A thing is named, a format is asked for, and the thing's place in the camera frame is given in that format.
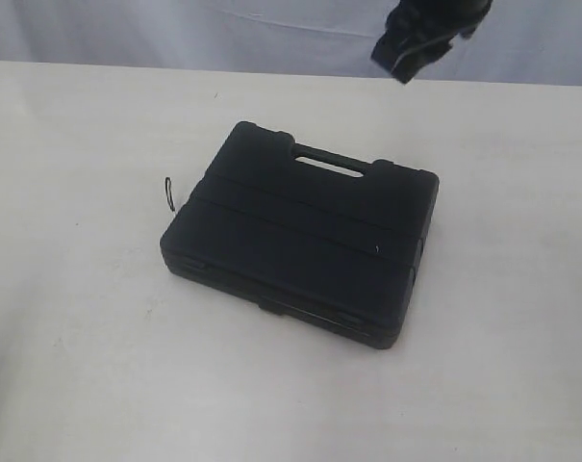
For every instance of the yellow tape measure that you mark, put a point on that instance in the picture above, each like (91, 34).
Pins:
(169, 194)

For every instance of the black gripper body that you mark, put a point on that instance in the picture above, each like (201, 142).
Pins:
(461, 17)

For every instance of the black plastic tool case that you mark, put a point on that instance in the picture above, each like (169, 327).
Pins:
(306, 233)

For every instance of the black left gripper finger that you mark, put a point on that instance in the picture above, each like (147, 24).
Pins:
(392, 52)

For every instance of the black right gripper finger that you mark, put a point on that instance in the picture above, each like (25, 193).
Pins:
(422, 60)

